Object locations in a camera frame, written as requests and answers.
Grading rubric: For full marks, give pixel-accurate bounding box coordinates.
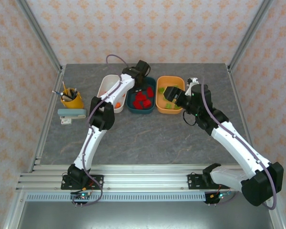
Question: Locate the controller board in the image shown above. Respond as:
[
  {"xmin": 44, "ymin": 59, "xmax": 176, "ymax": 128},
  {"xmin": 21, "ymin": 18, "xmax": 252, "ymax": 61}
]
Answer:
[
  {"xmin": 204, "ymin": 190, "xmax": 232, "ymax": 206},
  {"xmin": 71, "ymin": 188, "xmax": 92, "ymax": 206}
]

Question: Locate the dark pens bundle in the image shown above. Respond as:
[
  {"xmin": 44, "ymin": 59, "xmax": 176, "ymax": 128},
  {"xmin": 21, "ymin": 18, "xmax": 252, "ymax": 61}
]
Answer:
[{"xmin": 66, "ymin": 87, "xmax": 79, "ymax": 100}]

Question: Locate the black right mount plate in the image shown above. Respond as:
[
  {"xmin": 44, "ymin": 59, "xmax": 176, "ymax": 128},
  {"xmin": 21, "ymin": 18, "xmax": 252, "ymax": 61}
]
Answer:
[{"xmin": 187, "ymin": 174, "xmax": 231, "ymax": 190}]

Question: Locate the black mount plate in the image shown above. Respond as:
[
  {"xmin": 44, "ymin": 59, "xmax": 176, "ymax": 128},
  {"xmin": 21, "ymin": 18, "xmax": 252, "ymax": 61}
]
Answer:
[
  {"xmin": 187, "ymin": 174, "xmax": 231, "ymax": 190},
  {"xmin": 61, "ymin": 175, "xmax": 105, "ymax": 190}
]

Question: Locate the left controller board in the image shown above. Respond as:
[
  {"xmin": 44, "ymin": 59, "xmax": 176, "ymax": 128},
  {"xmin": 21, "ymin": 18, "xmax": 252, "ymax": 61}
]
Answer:
[{"xmin": 71, "ymin": 188, "xmax": 92, "ymax": 206}]

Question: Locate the white plastic container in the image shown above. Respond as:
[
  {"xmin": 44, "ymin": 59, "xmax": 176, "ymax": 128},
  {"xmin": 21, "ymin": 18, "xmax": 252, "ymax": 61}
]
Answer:
[{"xmin": 97, "ymin": 74, "xmax": 127, "ymax": 114}]

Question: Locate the right controller board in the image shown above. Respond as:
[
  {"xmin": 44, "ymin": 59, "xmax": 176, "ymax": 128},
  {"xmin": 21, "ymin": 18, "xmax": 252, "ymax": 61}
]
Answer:
[{"xmin": 204, "ymin": 190, "xmax": 232, "ymax": 206}]

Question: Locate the yellow pencil cup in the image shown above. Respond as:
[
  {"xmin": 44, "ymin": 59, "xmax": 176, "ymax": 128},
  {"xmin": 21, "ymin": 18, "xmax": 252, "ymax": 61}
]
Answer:
[{"xmin": 60, "ymin": 92, "xmax": 84, "ymax": 110}]

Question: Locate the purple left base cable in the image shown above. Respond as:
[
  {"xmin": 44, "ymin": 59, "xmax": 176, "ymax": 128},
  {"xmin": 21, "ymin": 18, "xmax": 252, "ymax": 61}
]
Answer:
[{"xmin": 71, "ymin": 171, "xmax": 103, "ymax": 207}]

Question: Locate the orange plastic container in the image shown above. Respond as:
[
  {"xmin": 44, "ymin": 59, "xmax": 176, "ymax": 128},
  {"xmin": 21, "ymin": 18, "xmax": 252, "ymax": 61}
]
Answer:
[{"xmin": 155, "ymin": 75, "xmax": 186, "ymax": 115}]

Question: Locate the grey slotted cable duct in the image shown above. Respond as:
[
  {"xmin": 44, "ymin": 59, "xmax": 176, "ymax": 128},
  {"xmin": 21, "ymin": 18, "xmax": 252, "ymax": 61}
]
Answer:
[{"xmin": 25, "ymin": 193, "xmax": 208, "ymax": 202}]

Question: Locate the teal plastic container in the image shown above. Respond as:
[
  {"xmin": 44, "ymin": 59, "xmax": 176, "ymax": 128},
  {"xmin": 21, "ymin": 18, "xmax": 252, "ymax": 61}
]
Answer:
[{"xmin": 125, "ymin": 76, "xmax": 157, "ymax": 115}]

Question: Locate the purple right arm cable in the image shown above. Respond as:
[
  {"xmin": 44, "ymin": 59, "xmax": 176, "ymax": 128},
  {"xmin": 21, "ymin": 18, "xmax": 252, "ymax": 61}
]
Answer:
[{"xmin": 201, "ymin": 76, "xmax": 277, "ymax": 211}]

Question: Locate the aluminium table side rail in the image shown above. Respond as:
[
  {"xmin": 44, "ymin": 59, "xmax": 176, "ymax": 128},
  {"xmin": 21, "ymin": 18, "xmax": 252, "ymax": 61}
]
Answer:
[
  {"xmin": 226, "ymin": 65, "xmax": 263, "ymax": 172},
  {"xmin": 28, "ymin": 68, "xmax": 65, "ymax": 173}
]

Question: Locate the black left mount plate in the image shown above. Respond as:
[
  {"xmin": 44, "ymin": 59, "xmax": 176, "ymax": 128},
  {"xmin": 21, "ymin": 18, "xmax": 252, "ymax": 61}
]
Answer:
[{"xmin": 61, "ymin": 175, "xmax": 105, "ymax": 190}]

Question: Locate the blue grey stapler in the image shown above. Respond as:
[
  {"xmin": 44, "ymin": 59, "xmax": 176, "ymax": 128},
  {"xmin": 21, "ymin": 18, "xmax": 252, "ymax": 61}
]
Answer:
[{"xmin": 57, "ymin": 109, "xmax": 87, "ymax": 119}]

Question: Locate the aluminium frame post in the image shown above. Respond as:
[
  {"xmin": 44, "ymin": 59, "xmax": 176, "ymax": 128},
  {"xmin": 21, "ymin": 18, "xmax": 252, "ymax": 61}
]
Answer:
[
  {"xmin": 16, "ymin": 0, "xmax": 64, "ymax": 73},
  {"xmin": 227, "ymin": 0, "xmax": 274, "ymax": 72}
]

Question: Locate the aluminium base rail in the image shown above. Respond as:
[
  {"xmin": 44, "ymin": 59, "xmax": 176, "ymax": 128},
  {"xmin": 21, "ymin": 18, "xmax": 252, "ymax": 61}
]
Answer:
[{"xmin": 15, "ymin": 164, "xmax": 276, "ymax": 192}]

